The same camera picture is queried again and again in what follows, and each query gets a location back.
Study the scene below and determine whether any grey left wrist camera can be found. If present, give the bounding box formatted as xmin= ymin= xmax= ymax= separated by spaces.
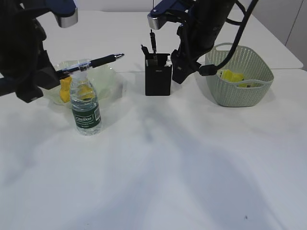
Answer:
xmin=14 ymin=0 xmax=79 ymax=29

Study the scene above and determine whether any green plastic woven basket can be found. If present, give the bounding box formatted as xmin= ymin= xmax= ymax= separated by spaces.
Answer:
xmin=206 ymin=46 xmax=274 ymax=107

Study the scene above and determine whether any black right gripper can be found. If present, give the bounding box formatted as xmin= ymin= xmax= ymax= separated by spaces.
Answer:
xmin=171 ymin=21 xmax=216 ymax=84

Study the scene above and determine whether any black square pen holder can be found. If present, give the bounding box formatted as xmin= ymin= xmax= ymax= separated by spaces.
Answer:
xmin=145 ymin=53 xmax=172 ymax=96

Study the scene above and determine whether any green ruffled glass plate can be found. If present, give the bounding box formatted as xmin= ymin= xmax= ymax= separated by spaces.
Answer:
xmin=41 ymin=64 xmax=117 ymax=108

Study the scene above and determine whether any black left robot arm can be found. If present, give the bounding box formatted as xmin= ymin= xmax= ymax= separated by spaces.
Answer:
xmin=0 ymin=14 xmax=60 ymax=103

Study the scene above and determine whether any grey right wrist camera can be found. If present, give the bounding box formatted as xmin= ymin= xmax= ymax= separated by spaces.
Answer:
xmin=146 ymin=0 xmax=192 ymax=31

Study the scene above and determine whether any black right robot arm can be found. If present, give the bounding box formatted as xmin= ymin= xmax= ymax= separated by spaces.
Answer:
xmin=171 ymin=0 xmax=258 ymax=84

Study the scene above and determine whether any yellow waste paper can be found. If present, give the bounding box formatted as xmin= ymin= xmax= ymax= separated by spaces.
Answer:
xmin=219 ymin=69 xmax=255 ymax=88

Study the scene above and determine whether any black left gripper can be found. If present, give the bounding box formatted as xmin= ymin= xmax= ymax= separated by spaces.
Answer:
xmin=0 ymin=14 xmax=60 ymax=103

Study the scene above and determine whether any black pen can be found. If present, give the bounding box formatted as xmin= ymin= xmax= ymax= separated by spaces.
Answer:
xmin=56 ymin=53 xmax=125 ymax=80
xmin=141 ymin=44 xmax=150 ymax=58
xmin=150 ymin=29 xmax=157 ymax=60

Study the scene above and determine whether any yellow utility knife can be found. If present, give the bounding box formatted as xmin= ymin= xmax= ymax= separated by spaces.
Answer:
xmin=165 ymin=61 xmax=172 ymax=67

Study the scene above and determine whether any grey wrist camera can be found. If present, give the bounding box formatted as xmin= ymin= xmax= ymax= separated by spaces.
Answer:
xmin=146 ymin=0 xmax=192 ymax=31
xmin=14 ymin=0 xmax=79 ymax=29

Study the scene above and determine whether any clear plastic water bottle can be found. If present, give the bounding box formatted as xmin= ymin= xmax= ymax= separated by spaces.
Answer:
xmin=70 ymin=72 xmax=102 ymax=136

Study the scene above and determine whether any yellow pear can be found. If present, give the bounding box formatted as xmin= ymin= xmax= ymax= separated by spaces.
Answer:
xmin=59 ymin=76 xmax=72 ymax=103

